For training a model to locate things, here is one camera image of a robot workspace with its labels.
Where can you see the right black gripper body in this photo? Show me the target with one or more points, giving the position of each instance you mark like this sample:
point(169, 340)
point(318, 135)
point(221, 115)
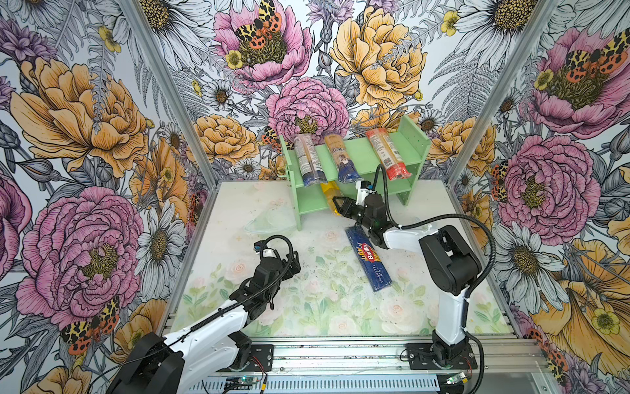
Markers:
point(366, 220)

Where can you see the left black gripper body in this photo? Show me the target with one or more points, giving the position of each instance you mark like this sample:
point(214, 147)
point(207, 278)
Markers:
point(294, 271)

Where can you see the yellow Pastatime spaghetti bag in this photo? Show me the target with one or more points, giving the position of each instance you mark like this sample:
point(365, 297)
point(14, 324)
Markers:
point(330, 191)

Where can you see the yellow blue spaghetti bag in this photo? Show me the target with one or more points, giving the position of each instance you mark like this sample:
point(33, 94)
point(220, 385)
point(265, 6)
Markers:
point(347, 172)

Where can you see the blue Barilla spaghetti box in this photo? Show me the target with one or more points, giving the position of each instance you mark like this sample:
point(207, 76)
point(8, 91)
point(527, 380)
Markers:
point(367, 256)

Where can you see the clear grey label spaghetti bag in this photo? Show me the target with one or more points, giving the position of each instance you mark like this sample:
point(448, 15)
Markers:
point(311, 169)

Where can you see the red white label spaghetti bag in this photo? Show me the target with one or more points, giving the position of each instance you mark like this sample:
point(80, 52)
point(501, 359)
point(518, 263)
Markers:
point(388, 154)

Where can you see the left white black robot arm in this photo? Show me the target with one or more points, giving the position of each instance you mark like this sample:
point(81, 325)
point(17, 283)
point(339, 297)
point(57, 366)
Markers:
point(179, 360)

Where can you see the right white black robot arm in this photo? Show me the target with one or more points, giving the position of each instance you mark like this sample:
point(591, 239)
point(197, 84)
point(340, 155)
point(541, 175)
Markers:
point(451, 263)

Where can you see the small green circuit board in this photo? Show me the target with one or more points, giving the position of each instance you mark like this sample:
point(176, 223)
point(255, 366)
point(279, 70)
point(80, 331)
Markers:
point(239, 383)

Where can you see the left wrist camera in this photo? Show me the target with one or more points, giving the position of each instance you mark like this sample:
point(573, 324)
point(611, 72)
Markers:
point(263, 248)

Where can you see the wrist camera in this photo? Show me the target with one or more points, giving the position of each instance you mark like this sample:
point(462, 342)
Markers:
point(263, 248)
point(364, 189)

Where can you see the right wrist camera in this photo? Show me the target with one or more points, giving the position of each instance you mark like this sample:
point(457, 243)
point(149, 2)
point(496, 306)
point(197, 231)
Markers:
point(364, 189)

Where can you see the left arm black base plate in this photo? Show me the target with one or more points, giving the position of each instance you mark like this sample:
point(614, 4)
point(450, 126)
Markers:
point(253, 358)

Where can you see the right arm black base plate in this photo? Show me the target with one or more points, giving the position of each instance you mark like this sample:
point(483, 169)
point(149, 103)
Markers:
point(436, 356)

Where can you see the aluminium front rail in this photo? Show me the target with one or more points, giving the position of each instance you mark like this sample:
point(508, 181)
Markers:
point(362, 366)

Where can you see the right aluminium corner post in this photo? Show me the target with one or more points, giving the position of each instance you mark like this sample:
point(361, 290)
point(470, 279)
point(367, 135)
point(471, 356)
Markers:
point(542, 13)

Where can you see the aluminium corner post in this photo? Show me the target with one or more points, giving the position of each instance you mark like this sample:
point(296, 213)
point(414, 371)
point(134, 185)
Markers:
point(542, 13)
point(141, 30)

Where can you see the left aluminium corner post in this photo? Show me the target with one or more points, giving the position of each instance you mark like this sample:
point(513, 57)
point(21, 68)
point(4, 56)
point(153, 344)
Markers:
point(141, 30)

